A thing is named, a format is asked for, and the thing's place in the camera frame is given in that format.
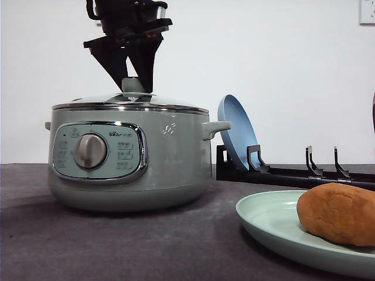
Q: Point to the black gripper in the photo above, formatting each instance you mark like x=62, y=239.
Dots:
x=133, y=28

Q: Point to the glass lid green knob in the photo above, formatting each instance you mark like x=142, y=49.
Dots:
x=130, y=101

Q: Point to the green plate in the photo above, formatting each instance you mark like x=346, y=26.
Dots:
x=272, y=220

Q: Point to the brown potato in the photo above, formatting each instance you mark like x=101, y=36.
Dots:
x=340, y=212

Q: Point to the green electric steamer pot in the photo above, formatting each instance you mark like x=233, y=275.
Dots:
x=130, y=160

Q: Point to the blue plate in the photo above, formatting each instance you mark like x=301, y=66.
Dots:
x=242, y=132

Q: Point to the black plate rack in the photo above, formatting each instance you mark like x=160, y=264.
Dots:
x=311, y=176

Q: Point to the white wall socket right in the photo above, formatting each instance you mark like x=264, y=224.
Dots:
x=365, y=13

